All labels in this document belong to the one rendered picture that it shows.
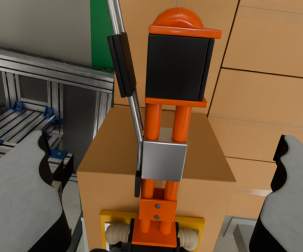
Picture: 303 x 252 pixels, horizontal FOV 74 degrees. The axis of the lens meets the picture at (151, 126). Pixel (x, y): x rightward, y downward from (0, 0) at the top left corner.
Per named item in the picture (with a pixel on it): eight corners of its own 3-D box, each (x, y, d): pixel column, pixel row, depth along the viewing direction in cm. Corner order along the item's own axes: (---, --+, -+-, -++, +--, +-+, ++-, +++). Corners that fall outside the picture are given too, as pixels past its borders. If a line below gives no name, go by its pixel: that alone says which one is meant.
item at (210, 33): (199, 94, 28) (206, 108, 24) (147, 90, 28) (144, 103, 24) (212, 28, 24) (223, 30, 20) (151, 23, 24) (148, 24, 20)
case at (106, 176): (185, 209, 113) (197, 296, 78) (114, 205, 114) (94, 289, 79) (205, 113, 85) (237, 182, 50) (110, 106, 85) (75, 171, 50)
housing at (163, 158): (180, 164, 35) (183, 182, 31) (141, 160, 35) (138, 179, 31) (186, 128, 31) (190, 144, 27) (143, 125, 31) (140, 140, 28)
